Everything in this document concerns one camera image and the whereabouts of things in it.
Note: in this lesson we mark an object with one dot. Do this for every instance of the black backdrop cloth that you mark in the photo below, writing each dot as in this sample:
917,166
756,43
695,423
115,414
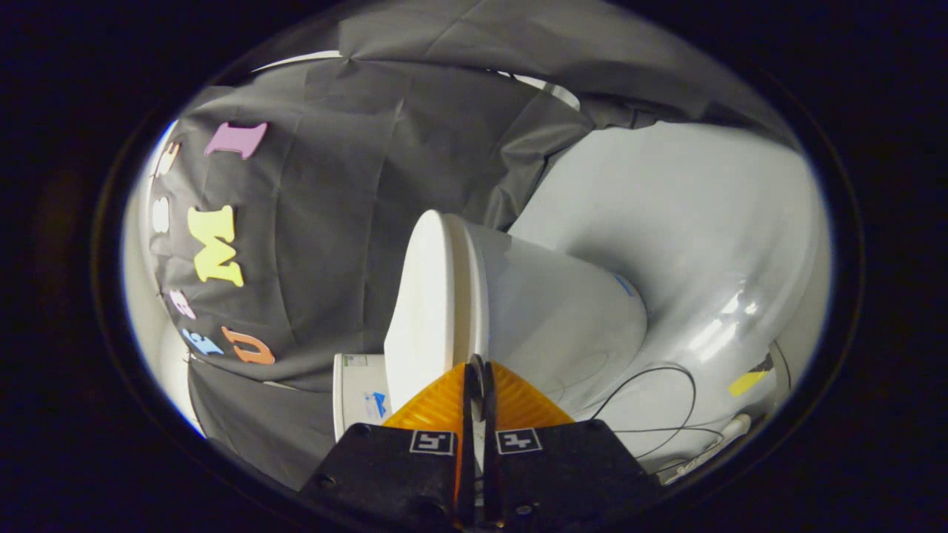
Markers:
333,222

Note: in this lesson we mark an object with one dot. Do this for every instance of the white toilet with tank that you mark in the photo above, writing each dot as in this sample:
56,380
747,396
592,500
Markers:
555,311

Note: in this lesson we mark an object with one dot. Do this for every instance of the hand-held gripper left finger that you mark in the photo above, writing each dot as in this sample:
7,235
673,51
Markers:
385,474

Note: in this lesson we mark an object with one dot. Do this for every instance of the yellow tape strip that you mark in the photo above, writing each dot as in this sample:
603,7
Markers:
746,383

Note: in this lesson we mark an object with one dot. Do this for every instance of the white toilet lid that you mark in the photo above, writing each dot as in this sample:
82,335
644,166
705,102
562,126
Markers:
422,296

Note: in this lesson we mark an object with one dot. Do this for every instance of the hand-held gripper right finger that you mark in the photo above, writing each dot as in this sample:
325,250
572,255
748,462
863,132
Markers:
570,474

